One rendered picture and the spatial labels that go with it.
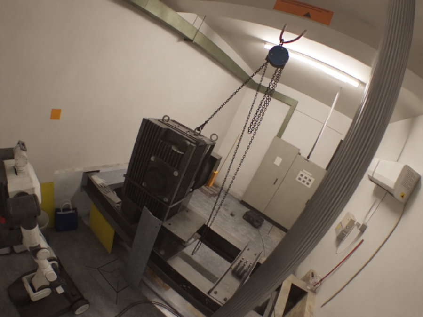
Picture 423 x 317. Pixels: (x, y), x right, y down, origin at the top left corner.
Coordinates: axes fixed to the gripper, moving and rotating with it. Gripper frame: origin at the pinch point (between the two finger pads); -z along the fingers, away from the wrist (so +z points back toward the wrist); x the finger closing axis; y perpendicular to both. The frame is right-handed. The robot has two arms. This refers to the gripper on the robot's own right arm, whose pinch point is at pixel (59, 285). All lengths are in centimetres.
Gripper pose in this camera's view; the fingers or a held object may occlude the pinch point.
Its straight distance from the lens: 157.3
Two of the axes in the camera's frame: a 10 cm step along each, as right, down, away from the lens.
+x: 5.2, -2.6, 8.1
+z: 3.1, -8.3, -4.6
